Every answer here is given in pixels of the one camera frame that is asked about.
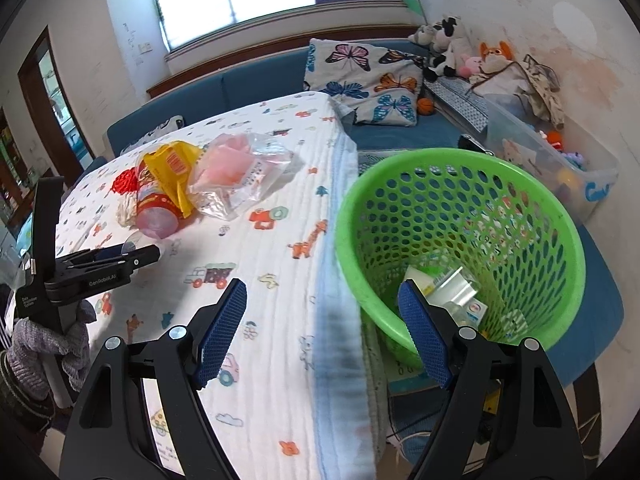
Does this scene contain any clear plastic storage box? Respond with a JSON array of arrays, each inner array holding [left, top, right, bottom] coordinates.
[[482, 92, 621, 223]]

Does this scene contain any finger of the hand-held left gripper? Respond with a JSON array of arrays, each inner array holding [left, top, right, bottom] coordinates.
[[62, 247, 126, 264], [57, 244, 162, 276]]

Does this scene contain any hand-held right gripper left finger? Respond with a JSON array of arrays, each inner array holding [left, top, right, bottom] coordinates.
[[60, 278, 249, 480]]

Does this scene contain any green plastic basket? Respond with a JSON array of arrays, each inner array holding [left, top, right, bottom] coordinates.
[[334, 147, 587, 371]]

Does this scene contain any pink plush toy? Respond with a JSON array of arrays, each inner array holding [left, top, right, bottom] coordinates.
[[459, 52, 483, 78]]

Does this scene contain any wooden shelf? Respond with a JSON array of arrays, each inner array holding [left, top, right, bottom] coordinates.
[[0, 105, 31, 221]]

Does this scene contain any small butterfly print pillow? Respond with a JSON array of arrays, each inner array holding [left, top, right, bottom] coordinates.
[[120, 115, 185, 156]]

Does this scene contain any orange fox plush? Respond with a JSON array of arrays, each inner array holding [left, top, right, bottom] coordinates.
[[479, 41, 515, 73]]

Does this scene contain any clear plastic bottle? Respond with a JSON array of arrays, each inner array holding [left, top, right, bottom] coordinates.
[[422, 266, 483, 311]]

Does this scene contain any red snack canister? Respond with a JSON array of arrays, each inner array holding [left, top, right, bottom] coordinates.
[[135, 167, 183, 238]]

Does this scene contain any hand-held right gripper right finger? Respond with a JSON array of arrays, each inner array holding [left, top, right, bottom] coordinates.
[[397, 280, 586, 480]]

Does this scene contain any brown door frame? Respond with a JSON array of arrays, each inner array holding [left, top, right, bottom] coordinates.
[[17, 25, 96, 171]]

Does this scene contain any person's left forearm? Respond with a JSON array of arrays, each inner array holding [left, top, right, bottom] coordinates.
[[0, 310, 56, 423]]

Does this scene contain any grey plush toy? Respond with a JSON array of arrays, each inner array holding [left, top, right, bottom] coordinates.
[[407, 24, 436, 46]]

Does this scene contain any brown wooden window ledge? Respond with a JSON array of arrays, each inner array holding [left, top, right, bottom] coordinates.
[[147, 22, 426, 98]]

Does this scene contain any beige printed cloth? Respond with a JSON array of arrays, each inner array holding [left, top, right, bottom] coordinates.
[[470, 54, 568, 131]]

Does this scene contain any blue sofa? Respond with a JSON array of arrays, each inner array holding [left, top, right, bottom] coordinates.
[[102, 37, 626, 391]]

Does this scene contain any yellow snack bag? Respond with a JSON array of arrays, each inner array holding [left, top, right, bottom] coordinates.
[[142, 141, 206, 218]]

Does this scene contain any white printed blanket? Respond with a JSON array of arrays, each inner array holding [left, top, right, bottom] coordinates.
[[52, 91, 378, 480]]

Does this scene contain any red mesh net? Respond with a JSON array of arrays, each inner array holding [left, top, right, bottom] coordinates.
[[111, 169, 143, 196]]

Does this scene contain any person's left hand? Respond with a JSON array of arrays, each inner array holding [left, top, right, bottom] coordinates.
[[12, 302, 98, 397]]

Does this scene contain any black and white patterned strip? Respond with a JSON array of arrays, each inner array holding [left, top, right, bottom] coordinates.
[[425, 79, 491, 133]]

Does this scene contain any white netting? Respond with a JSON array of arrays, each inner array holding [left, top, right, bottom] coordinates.
[[116, 191, 143, 228]]

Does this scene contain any large butterfly print pillow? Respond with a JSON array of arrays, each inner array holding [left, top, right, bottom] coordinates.
[[302, 37, 426, 128]]

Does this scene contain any pink plastic bag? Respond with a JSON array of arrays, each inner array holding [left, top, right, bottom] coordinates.
[[190, 131, 305, 222]]

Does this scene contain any black and white cow plush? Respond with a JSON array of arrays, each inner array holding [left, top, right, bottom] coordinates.
[[424, 16, 473, 81]]

